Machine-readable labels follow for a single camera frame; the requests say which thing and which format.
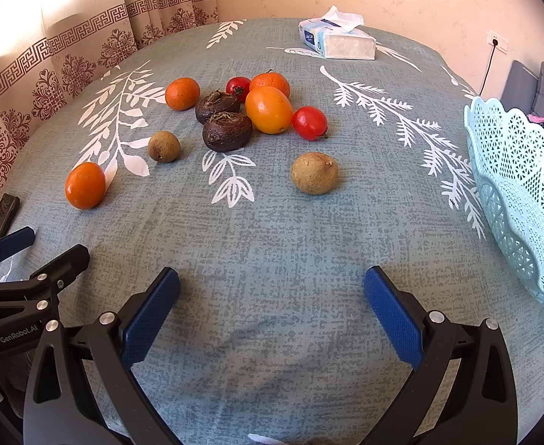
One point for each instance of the small dark red tomato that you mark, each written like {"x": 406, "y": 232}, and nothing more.
{"x": 239, "y": 87}

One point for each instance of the light blue plastic lattice basket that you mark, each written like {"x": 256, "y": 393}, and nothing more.
{"x": 507, "y": 159}

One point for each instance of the large oval orange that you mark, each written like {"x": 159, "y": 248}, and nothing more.
{"x": 269, "y": 110}

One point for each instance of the white tissue pack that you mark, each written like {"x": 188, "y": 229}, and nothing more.
{"x": 338, "y": 35}

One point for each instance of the bright red tomato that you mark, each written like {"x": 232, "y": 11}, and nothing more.
{"x": 310, "y": 123}

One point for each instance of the orange mandarin with stem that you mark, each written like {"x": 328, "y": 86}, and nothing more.
{"x": 273, "y": 79}

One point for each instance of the round orange mandarin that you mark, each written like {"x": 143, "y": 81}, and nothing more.
{"x": 182, "y": 94}

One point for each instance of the large tan kiwi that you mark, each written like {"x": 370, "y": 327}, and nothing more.
{"x": 314, "y": 173}

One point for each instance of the small brown kiwi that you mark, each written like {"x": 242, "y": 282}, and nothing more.
{"x": 163, "y": 147}

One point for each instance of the beige patterned curtain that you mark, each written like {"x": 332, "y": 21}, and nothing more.
{"x": 50, "y": 50}

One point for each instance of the grey-green leaf-print tablecloth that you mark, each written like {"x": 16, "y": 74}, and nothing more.
{"x": 272, "y": 334}

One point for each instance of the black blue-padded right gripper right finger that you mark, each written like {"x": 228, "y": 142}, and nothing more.
{"x": 481, "y": 407}

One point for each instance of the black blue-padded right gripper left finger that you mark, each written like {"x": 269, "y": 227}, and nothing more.
{"x": 60, "y": 407}

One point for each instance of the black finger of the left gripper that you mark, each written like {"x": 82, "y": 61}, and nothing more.
{"x": 64, "y": 269}

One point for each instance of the dark brown wrinkled fruit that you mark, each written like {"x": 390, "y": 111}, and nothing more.
{"x": 224, "y": 132}
{"x": 216, "y": 102}

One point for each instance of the small orange kumquat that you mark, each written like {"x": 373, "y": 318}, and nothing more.
{"x": 85, "y": 186}

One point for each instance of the white wall socket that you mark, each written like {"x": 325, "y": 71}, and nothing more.
{"x": 497, "y": 41}

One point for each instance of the grey upholstered bed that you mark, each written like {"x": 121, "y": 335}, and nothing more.
{"x": 520, "y": 88}

